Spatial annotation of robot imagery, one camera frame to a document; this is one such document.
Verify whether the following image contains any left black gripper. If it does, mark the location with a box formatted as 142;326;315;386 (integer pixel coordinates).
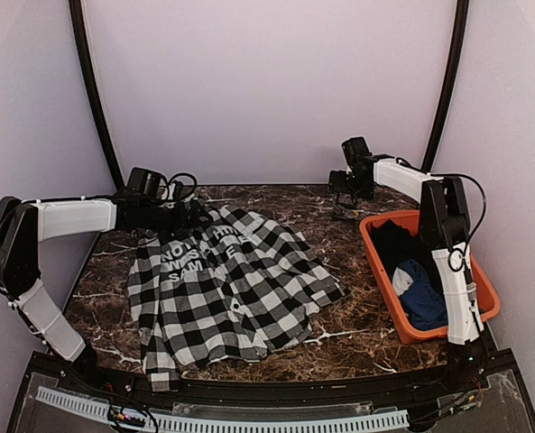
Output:
141;198;213;242

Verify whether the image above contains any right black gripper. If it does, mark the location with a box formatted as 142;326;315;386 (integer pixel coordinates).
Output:
329;169;375;199

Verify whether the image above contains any dark metal brooch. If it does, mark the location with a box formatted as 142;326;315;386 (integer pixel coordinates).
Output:
331;206;360;221

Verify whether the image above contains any black white plaid shirt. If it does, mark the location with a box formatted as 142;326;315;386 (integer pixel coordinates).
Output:
127;206;346;392

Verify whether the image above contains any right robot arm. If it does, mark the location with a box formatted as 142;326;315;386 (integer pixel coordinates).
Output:
328;137;483;345

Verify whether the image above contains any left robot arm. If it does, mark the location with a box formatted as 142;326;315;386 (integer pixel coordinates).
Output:
0;168;210;393

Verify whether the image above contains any black garment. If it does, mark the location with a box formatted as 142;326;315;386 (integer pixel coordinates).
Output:
370;219;442;294

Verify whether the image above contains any blue garment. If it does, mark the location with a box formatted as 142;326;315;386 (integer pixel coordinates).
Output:
392;260;447;331

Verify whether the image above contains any orange plastic basket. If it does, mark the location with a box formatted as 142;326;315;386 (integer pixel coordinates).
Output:
359;210;501;344

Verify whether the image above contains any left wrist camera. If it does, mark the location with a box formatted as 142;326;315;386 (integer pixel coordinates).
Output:
161;172;198;202

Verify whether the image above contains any right black frame post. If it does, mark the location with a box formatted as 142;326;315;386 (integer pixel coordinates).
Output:
420;0;470;171

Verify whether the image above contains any black frame post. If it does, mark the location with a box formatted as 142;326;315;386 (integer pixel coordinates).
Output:
68;0;125;189
420;0;470;171

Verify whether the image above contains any left black frame post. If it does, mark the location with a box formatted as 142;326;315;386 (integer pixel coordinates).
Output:
68;0;125;189

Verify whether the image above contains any black front rail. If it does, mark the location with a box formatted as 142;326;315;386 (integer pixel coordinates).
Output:
27;349;516;414

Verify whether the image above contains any white slotted cable duct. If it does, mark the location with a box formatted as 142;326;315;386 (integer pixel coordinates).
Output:
35;385;410;433

